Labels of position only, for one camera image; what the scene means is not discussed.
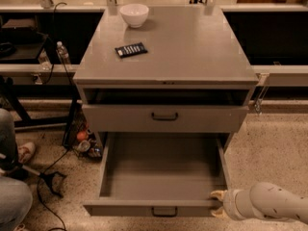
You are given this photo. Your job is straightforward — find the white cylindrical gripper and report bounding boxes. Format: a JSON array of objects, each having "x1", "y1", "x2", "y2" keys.
[{"x1": 210, "y1": 190, "x2": 250, "y2": 220}]

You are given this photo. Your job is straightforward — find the black wire basket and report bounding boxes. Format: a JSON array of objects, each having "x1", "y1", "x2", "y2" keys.
[{"x1": 62, "y1": 101, "x2": 84, "y2": 149}]

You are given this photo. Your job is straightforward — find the grey metal drawer cabinet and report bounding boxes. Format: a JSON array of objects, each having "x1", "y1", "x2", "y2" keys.
[{"x1": 74, "y1": 6, "x2": 258, "y2": 144}]

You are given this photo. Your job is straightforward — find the black side table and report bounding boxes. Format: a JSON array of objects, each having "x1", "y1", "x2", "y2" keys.
[{"x1": 0, "y1": 18, "x2": 56, "y2": 64}]

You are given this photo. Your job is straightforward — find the orange ball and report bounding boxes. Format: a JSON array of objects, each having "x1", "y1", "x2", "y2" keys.
[{"x1": 76, "y1": 131, "x2": 89, "y2": 141}]

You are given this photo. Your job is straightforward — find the black floor cable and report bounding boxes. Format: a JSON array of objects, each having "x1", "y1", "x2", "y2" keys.
[{"x1": 36, "y1": 147, "x2": 71, "y2": 231}]

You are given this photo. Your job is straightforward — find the clear plastic water bottle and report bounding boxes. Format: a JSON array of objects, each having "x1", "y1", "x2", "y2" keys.
[{"x1": 57, "y1": 41, "x2": 71, "y2": 65}]

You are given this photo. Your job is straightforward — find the white ceramic bowl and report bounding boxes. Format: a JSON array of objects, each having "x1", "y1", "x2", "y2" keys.
[{"x1": 119, "y1": 4, "x2": 149, "y2": 28}]

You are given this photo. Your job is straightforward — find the black grabber tool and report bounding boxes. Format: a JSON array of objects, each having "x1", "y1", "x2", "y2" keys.
[{"x1": 0, "y1": 153, "x2": 65, "y2": 197}]

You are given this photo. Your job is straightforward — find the grey top drawer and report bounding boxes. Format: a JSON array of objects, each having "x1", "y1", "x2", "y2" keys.
[{"x1": 83, "y1": 105, "x2": 248, "y2": 133}]

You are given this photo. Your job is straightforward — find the white sneaker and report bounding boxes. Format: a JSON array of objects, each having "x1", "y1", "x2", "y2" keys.
[{"x1": 18, "y1": 141, "x2": 36, "y2": 164}]

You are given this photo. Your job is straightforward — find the grey drawer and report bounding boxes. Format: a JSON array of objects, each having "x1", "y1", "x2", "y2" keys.
[
  {"x1": 84, "y1": 133, "x2": 228, "y2": 218},
  {"x1": 83, "y1": 105, "x2": 248, "y2": 133}
]

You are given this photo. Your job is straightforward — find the grey trouser leg upper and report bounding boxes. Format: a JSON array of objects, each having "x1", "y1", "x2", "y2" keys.
[{"x1": 0, "y1": 109, "x2": 18, "y2": 170}]

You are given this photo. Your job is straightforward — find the black snack bar packet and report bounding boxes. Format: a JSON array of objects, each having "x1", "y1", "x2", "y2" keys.
[{"x1": 115, "y1": 42, "x2": 147, "y2": 59}]

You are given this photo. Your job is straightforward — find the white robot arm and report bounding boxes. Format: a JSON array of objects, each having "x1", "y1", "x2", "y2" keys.
[{"x1": 210, "y1": 182, "x2": 308, "y2": 224}]

